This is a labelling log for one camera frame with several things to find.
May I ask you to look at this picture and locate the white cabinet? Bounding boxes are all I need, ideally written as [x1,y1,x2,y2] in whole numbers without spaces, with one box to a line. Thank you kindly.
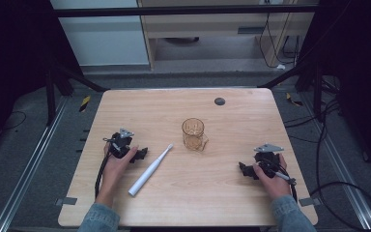
[49,0,151,68]

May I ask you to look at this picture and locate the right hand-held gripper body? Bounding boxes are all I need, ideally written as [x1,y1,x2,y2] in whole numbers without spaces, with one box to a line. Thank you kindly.
[252,143,285,179]

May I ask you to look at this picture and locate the person's left hand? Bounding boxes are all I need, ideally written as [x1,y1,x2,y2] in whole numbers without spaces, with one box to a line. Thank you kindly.
[95,142,139,207]

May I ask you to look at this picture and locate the black looped floor cable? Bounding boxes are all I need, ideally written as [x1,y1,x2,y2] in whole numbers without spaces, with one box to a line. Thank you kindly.
[283,96,371,232]

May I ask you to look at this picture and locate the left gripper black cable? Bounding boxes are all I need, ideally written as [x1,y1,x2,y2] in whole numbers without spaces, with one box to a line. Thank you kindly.
[94,150,112,199]

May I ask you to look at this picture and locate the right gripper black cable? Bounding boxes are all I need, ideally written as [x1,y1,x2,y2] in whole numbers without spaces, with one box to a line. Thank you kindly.
[260,158,299,205]

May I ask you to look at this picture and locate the clear glass cup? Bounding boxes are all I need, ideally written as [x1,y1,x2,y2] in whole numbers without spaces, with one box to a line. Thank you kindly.
[181,117,210,153]

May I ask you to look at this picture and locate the white electric toothbrush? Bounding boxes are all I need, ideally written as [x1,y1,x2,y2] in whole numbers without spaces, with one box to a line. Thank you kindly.
[128,143,175,197]

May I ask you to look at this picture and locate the dark curtain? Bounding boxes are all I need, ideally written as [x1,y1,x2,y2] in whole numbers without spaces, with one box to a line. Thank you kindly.
[0,0,85,159]
[298,0,371,182]

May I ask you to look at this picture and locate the thin black floor cable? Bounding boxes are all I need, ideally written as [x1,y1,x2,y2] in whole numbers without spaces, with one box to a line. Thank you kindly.
[0,110,28,133]

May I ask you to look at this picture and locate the black horizontal frame bar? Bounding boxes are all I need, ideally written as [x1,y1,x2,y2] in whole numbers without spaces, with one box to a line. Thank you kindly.
[52,4,319,18]

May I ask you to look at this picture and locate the yellow black tape strip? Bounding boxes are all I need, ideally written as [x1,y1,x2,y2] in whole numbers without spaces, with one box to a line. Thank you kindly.
[78,95,92,113]
[285,92,304,107]

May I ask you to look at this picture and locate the black cables under desk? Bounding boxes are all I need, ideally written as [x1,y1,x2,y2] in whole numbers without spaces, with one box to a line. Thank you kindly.
[258,12,301,70]

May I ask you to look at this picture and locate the black metal stand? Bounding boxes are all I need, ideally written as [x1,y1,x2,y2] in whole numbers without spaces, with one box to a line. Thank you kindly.
[43,59,111,128]
[256,59,326,123]

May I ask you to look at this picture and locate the grey metal table bracket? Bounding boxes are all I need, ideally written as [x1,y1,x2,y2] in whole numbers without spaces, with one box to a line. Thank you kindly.
[54,196,78,207]
[298,196,322,208]

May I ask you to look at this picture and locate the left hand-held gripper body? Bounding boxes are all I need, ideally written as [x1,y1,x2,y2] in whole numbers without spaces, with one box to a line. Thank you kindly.
[102,128,137,160]

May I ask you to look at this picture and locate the aluminium floor rail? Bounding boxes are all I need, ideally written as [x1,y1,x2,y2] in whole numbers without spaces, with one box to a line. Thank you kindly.
[0,96,71,232]
[299,92,371,232]

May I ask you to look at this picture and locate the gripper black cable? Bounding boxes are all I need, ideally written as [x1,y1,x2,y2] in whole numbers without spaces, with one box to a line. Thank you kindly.
[260,158,299,205]
[94,150,112,199]

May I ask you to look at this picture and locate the person's right hand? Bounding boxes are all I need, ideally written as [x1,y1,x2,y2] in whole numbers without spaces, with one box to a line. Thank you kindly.
[252,153,293,201]

